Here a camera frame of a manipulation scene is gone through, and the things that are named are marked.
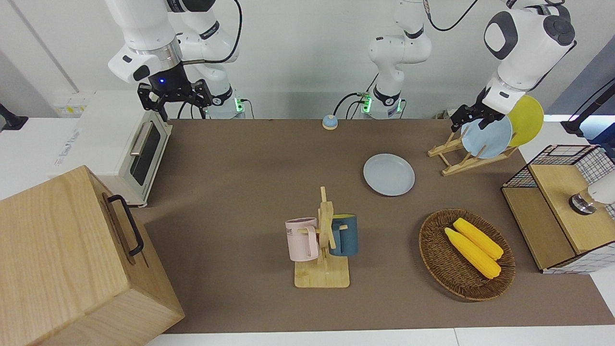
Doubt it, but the wire and wood shelf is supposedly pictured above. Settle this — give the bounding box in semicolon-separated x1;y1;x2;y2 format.
501;144;615;275

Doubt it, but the black camera stand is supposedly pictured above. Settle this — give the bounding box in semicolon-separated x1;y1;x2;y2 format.
561;78;615;138
0;103;29;133

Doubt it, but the yellow corn cob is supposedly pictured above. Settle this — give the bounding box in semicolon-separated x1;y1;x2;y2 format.
453;218;504;261
444;227;502;280

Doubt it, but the wooden plate rack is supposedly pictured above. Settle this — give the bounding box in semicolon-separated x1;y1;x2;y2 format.
427;129;519;177

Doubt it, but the black base power cable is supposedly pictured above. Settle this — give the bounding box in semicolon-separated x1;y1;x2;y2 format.
333;91;371;120

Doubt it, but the yellow plate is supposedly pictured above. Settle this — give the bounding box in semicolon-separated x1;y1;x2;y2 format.
506;95;545;148

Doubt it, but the light blue plate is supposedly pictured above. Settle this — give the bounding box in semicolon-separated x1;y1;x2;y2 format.
460;114;514;160

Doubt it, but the brown table mat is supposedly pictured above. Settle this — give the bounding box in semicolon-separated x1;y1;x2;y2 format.
138;118;615;334

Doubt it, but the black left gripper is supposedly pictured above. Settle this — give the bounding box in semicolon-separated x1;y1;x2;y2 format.
450;89;505;133

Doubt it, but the large wooden box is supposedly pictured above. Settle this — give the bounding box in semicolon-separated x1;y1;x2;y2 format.
0;165;185;346

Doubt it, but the dark blue mug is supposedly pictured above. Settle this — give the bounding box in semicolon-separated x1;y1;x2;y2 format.
329;214;359;257

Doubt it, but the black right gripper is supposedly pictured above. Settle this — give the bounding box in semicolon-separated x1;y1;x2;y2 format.
137;62;213;122

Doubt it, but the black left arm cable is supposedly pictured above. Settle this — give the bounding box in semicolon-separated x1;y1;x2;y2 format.
424;0;481;32

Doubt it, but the toaster oven door handle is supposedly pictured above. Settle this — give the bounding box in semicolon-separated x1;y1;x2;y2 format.
129;121;154;157

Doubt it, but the pink mug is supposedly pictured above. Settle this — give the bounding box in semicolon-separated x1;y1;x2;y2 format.
285;217;320;262

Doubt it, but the brown wicker basket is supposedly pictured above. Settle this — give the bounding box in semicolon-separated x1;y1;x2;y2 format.
418;208;516;302

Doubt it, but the black box handle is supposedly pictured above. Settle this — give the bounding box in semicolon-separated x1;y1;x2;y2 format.
107;194;145;257

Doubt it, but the gray plate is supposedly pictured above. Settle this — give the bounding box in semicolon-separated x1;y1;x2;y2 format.
363;153;416;197

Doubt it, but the white wall socket strip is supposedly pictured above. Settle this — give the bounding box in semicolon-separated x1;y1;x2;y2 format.
54;98;91;117

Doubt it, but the wooden mug tree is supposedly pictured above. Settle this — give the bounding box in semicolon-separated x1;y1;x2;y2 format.
294;186;350;289

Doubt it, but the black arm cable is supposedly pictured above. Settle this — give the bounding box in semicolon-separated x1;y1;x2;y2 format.
424;0;481;32
182;0;244;65

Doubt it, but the white toaster oven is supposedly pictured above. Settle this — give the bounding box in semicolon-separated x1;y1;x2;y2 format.
47;90;173;208

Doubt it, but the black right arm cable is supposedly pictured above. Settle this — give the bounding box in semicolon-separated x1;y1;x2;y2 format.
182;0;244;65

